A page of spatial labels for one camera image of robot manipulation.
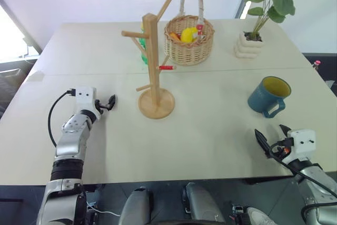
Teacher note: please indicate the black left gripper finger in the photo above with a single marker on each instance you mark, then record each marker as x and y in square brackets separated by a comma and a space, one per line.
[113, 105]
[112, 98]

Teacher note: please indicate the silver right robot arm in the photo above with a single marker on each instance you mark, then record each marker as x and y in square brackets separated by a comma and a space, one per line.
[316, 188]

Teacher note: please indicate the red tape marker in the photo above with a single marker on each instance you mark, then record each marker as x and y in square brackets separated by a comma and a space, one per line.
[166, 67]

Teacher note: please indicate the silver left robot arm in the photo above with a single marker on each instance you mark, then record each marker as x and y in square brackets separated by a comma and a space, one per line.
[69, 140]

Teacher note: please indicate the green plastic toy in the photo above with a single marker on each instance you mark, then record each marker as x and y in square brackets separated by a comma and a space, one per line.
[143, 51]

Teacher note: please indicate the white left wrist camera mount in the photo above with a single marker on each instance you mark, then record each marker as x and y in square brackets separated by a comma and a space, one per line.
[85, 95]

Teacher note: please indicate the white ribbed plant pot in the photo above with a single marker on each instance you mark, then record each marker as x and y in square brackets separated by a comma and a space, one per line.
[248, 47]

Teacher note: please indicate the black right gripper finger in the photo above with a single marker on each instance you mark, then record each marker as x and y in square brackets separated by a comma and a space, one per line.
[262, 142]
[285, 130]

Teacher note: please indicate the yellow toy fruit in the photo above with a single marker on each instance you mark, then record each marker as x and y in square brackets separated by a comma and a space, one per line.
[190, 35]

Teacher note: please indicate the wooden mug tree stand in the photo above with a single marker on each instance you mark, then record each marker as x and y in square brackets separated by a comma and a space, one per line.
[151, 77]

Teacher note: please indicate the white shoe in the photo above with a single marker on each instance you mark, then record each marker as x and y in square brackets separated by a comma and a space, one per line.
[259, 217]

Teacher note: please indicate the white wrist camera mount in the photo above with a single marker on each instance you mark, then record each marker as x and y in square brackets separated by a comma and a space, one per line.
[302, 140]
[85, 95]

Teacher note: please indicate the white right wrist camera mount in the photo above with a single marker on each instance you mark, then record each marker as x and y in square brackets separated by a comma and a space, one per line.
[302, 140]

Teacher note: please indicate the green leafy plant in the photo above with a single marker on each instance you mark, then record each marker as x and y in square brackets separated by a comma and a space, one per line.
[273, 1]

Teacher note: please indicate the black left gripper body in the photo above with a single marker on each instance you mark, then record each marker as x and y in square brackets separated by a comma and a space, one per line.
[101, 106]

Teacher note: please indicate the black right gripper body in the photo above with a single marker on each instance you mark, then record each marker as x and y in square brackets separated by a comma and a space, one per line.
[279, 150]

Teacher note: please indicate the blue mug yellow inside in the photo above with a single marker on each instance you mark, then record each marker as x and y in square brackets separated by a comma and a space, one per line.
[266, 98]

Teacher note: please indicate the grey rounded robot leg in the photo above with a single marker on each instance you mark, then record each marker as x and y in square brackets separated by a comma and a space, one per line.
[137, 206]
[201, 204]

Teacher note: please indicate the orange toy fruit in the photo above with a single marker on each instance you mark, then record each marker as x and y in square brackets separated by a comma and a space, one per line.
[174, 36]

